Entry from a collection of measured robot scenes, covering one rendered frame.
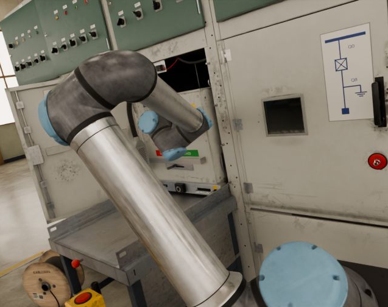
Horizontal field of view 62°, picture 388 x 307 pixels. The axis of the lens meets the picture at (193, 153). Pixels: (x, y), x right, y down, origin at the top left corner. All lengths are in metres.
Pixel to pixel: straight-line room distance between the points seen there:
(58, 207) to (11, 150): 10.93
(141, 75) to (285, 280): 0.51
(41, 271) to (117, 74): 2.18
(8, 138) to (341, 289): 12.51
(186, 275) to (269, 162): 0.84
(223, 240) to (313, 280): 1.00
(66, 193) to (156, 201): 1.32
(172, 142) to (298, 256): 0.71
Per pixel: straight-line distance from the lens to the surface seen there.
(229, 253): 1.68
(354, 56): 1.22
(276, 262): 0.68
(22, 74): 3.06
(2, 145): 12.79
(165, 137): 1.24
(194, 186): 1.69
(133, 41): 1.85
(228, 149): 1.55
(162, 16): 1.67
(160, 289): 1.37
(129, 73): 0.72
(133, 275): 1.23
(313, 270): 0.66
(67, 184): 1.96
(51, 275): 2.70
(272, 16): 1.35
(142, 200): 0.67
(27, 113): 1.91
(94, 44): 2.12
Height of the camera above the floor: 1.43
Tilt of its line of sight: 12 degrees down
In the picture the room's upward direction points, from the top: 11 degrees counter-clockwise
